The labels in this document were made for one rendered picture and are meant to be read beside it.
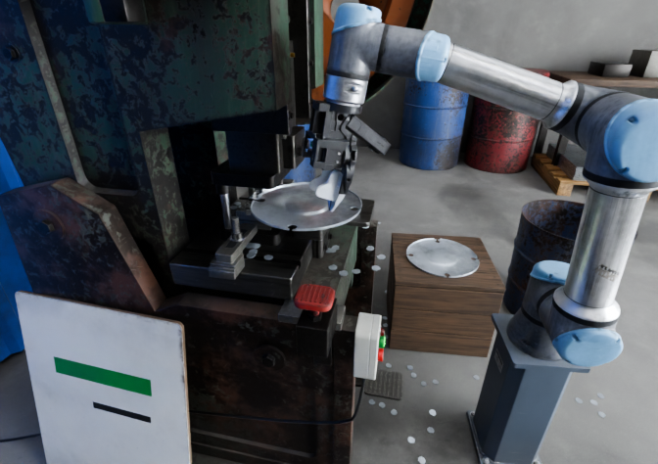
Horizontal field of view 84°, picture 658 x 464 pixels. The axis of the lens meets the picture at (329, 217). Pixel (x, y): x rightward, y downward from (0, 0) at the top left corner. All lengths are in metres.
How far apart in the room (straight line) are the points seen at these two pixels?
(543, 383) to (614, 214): 0.54
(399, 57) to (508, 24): 3.61
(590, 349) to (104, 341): 1.10
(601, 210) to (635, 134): 0.15
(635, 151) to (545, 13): 3.62
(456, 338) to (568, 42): 3.33
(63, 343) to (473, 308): 1.32
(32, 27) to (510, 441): 1.54
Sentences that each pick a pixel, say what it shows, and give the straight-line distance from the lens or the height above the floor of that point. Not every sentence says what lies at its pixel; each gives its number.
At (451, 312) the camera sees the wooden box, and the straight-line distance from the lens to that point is 1.55.
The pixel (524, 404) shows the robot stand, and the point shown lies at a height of 0.29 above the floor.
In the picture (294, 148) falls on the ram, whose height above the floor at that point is 0.95.
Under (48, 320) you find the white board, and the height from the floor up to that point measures 0.52.
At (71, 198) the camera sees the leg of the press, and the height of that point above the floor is 0.87.
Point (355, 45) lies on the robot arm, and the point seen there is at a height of 1.17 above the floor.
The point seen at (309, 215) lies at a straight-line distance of 0.91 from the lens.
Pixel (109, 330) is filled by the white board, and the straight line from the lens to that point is 1.09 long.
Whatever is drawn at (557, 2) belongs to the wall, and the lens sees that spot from 4.33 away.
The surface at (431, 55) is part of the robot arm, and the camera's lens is 0.65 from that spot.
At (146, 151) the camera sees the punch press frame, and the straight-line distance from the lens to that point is 0.88.
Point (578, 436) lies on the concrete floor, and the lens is 1.63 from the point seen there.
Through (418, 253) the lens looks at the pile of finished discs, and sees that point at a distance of 1.61.
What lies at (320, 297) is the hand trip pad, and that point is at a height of 0.76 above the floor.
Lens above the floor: 1.19
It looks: 27 degrees down
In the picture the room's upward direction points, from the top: straight up
